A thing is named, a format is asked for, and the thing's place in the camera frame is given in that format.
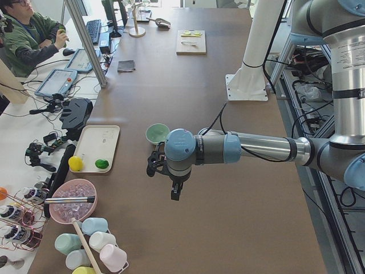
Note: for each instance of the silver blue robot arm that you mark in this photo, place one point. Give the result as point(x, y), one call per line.
point(340, 25)

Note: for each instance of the copper wire bottle rack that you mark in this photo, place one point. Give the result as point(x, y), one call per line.
point(22, 223)

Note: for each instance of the cream rabbit tray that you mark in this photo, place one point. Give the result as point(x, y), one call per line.
point(97, 142)

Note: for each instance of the mint green bowl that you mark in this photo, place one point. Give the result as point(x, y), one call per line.
point(157, 133)

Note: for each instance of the grey folded cloth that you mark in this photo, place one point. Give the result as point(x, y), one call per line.
point(126, 66)

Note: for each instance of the pink bowl with ice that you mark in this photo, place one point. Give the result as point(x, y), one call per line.
point(63, 213)

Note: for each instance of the light blue cup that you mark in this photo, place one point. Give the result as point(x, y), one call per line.
point(94, 224)

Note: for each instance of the yellow lemon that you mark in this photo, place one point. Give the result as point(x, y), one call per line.
point(75, 163)

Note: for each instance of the blue teach pendant near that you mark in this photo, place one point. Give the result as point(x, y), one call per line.
point(59, 81)

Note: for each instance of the white ceramic spoon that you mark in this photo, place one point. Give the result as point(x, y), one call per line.
point(189, 43)

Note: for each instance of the blue teach pendant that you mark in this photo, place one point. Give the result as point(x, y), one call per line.
point(59, 81)
point(80, 62)

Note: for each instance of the black keyboard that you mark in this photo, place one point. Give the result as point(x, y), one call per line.
point(93, 28)

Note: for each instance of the black monitor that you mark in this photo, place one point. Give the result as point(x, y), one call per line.
point(115, 31)

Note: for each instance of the pale blue cup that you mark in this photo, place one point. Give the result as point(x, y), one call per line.
point(76, 259)

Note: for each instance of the blue teach pendant far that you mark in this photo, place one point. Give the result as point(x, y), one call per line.
point(80, 62)

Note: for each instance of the green lime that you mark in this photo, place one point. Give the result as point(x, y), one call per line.
point(102, 164)

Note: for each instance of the metal scoop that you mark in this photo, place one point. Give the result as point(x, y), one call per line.
point(160, 22)

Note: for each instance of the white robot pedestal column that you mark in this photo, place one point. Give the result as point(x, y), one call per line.
point(248, 83)

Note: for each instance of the mint green cup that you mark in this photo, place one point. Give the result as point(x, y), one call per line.
point(67, 242)

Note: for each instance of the yellow cup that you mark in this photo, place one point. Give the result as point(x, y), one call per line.
point(84, 270)

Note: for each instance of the yellow plastic knife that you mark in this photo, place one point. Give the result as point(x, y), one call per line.
point(190, 35)

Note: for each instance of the white cup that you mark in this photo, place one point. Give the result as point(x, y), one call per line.
point(99, 239)

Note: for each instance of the wooden cutting board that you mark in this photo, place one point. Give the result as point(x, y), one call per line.
point(185, 49)

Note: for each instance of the aluminium frame post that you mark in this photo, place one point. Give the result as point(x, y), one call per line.
point(78, 21)

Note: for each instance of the black controller device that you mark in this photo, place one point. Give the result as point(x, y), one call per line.
point(74, 117)

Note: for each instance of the pink cup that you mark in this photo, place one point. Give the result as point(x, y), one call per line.
point(114, 258)

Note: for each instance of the seated person green jacket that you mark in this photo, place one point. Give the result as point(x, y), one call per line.
point(34, 39)

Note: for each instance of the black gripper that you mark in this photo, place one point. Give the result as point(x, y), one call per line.
point(177, 180)

